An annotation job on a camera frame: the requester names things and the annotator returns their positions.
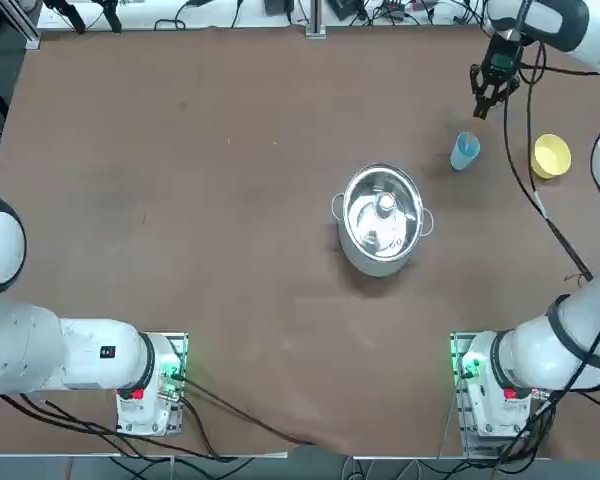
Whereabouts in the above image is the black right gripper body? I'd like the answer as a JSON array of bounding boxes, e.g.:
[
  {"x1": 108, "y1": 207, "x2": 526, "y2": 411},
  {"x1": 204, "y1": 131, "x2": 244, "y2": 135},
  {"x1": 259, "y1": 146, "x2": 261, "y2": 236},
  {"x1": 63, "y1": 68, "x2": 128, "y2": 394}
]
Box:
[{"x1": 480, "y1": 30, "x2": 525, "y2": 82}]

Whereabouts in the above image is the blue plastic cup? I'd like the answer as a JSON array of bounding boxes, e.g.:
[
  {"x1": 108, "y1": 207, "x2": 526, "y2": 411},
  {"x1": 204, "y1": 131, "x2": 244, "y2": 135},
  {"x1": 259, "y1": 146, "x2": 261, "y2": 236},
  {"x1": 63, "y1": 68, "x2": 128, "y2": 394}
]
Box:
[{"x1": 449, "y1": 131, "x2": 482, "y2": 173}]

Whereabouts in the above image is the yellow plastic bowl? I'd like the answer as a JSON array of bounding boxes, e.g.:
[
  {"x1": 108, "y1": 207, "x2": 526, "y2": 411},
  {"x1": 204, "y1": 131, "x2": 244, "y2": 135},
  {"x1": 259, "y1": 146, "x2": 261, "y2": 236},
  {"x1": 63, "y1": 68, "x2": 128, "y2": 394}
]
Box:
[{"x1": 530, "y1": 133, "x2": 573, "y2": 181}]

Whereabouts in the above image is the dark grey power adapter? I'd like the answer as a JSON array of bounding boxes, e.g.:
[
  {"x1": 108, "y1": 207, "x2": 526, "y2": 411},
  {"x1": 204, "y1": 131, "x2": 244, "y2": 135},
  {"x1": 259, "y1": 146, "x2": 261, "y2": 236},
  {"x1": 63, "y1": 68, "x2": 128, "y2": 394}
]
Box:
[{"x1": 328, "y1": 0, "x2": 367, "y2": 22}]

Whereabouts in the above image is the glass pot lid with knob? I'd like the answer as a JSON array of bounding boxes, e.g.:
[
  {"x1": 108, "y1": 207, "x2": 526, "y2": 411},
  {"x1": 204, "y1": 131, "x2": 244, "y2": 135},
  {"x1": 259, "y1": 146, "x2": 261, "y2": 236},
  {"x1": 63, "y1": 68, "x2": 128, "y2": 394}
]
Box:
[{"x1": 342, "y1": 161, "x2": 424, "y2": 261}]

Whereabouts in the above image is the stainless steel pot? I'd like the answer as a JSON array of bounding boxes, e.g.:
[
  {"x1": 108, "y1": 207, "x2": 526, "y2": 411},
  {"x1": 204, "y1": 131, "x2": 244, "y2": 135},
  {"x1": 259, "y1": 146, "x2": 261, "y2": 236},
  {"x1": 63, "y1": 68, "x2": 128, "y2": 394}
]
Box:
[{"x1": 330, "y1": 160, "x2": 435, "y2": 278}]

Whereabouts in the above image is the black tripod leg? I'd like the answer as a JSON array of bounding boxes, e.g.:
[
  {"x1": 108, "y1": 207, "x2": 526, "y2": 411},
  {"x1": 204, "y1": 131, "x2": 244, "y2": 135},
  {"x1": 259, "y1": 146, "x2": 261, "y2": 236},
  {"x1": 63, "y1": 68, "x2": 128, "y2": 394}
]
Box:
[
  {"x1": 42, "y1": 0, "x2": 88, "y2": 35},
  {"x1": 97, "y1": 0, "x2": 123, "y2": 34}
]

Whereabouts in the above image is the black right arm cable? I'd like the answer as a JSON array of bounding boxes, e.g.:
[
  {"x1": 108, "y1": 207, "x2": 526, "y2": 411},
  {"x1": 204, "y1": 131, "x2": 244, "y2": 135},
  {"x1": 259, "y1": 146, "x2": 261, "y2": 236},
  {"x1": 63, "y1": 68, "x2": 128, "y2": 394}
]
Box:
[{"x1": 502, "y1": 29, "x2": 599, "y2": 281}]

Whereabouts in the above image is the aluminium camera post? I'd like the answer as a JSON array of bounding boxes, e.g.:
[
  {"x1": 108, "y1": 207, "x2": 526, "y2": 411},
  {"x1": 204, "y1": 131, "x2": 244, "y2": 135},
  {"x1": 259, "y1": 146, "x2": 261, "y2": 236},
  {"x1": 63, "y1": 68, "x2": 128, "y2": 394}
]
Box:
[{"x1": 304, "y1": 0, "x2": 327, "y2": 40}]

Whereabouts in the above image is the thin black table cable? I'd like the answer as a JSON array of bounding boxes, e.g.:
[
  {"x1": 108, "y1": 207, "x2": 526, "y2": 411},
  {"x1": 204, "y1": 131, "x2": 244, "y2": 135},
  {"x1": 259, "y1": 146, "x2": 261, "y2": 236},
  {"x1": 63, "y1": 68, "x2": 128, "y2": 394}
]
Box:
[{"x1": 179, "y1": 377, "x2": 334, "y2": 446}]

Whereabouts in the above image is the aluminium frame profile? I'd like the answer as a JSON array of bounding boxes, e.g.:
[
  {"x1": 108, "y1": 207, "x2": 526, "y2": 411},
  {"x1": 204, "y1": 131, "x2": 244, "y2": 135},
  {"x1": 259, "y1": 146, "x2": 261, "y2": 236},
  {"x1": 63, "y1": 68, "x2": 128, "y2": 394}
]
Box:
[{"x1": 8, "y1": 0, "x2": 43, "y2": 51}]

